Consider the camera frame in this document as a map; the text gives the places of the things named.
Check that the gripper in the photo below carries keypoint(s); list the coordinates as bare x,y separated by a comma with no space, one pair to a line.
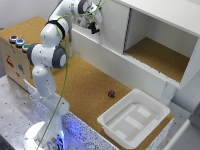
85,21

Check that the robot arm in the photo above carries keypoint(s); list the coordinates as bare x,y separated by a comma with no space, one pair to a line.
43,80

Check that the white sliding door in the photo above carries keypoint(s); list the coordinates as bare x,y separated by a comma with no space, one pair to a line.
115,28

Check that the green button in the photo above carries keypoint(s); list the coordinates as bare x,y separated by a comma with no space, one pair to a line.
25,47

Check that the blue button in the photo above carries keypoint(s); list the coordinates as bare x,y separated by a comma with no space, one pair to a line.
20,42

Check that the white cabinet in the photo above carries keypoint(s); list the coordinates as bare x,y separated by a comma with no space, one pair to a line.
133,71

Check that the red button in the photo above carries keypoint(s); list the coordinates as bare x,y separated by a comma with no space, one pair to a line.
13,38

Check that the purple block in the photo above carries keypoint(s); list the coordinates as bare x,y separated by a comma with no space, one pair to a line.
111,94

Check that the wooden drawer box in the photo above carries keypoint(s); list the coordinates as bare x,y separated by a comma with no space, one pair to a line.
15,61

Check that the white plastic box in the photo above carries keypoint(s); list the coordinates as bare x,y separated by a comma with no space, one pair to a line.
133,120

